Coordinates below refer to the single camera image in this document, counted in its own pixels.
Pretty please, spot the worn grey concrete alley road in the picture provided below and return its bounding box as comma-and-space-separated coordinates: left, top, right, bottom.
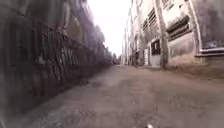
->
0, 64, 224, 128

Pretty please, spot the pale weathered building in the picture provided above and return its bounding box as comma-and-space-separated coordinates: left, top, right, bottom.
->
120, 0, 224, 70

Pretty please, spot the raised dirt verge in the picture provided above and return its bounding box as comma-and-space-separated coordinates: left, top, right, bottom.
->
139, 63, 224, 82

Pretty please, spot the long dark stained wall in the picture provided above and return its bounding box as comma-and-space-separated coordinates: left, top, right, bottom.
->
0, 0, 115, 118

